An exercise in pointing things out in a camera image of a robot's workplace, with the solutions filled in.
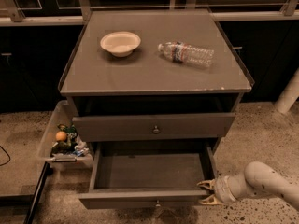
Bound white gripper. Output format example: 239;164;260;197
197;175;237;205

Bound grey drawer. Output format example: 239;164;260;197
79;140;217;209
72;113;235;142

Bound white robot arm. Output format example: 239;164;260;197
197;161;299;211

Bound grey drawer cabinet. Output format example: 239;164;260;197
61;10;253;148

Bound grey top drawer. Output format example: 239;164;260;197
72;113;235;142

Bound crumpled white blue wrapper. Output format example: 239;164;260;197
74;136;90;157

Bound clear plastic water bottle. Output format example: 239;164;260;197
158;42;214;68

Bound green snack bag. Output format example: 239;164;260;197
51;124;78;154

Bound clear plastic storage bin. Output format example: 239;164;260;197
37;100;93;170

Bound orange ball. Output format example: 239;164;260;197
56;131;67;141

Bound white paper bowl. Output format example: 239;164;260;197
100;32;141;57

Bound white metal railing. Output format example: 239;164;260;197
0;0;299;26

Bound white post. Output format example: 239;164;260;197
275;76;299;114

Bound black floor cable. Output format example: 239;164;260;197
0;145;11;167

